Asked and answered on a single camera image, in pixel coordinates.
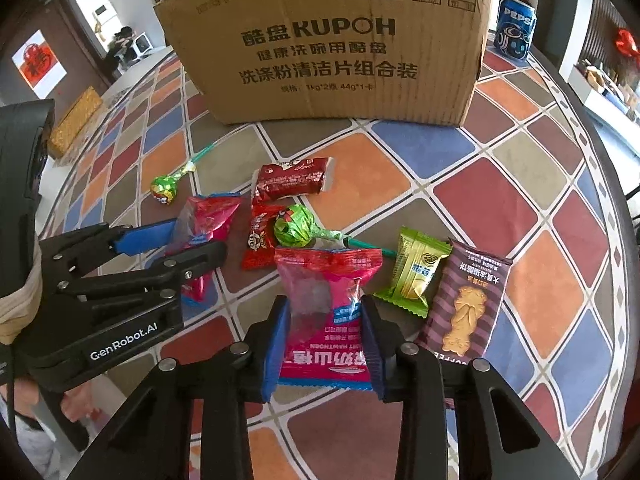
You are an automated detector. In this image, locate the red fu poster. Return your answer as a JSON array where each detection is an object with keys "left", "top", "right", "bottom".
[{"left": 11, "top": 29, "right": 67, "bottom": 100}]

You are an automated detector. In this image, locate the red bow decoration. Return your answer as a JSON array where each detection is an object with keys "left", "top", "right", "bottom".
[{"left": 614, "top": 28, "right": 640, "bottom": 58}]

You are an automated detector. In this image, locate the small pink snack packet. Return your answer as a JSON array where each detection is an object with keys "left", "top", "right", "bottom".
[{"left": 164, "top": 192, "right": 245, "bottom": 306}]

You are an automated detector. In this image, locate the dark red candy packet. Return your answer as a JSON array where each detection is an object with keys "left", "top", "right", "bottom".
[{"left": 250, "top": 157, "right": 335, "bottom": 205}]

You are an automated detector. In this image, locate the brown Costa biscuit packet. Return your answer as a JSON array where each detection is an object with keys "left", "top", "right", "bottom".
[{"left": 416, "top": 240, "right": 512, "bottom": 364}]

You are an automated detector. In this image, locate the colourful checkered table mat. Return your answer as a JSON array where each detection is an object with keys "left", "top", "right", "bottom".
[{"left": 41, "top": 53, "right": 638, "bottom": 479}]

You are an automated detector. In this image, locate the red candy wrapper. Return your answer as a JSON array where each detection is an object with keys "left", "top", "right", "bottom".
[{"left": 241, "top": 204, "right": 288, "bottom": 271}]

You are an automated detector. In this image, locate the pink hawthorn snack packet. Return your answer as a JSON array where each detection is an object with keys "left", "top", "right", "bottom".
[{"left": 274, "top": 247, "right": 383, "bottom": 390}]

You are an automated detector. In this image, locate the person left hand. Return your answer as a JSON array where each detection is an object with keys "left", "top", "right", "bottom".
[{"left": 13, "top": 378, "right": 99, "bottom": 422}]

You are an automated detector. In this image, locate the light green snack packet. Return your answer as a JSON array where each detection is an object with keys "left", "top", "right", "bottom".
[{"left": 373, "top": 226, "right": 452, "bottom": 318}]

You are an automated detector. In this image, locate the green lollipop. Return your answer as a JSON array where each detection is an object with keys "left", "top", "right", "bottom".
[
  {"left": 272, "top": 202, "right": 399, "bottom": 258},
  {"left": 150, "top": 142, "right": 216, "bottom": 205}
]

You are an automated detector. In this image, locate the blue Pepsi can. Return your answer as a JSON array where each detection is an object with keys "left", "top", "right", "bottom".
[{"left": 494, "top": 0, "right": 537, "bottom": 60}]

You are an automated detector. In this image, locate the brown cardboard box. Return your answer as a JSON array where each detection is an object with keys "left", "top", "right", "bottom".
[{"left": 155, "top": 0, "right": 490, "bottom": 127}]

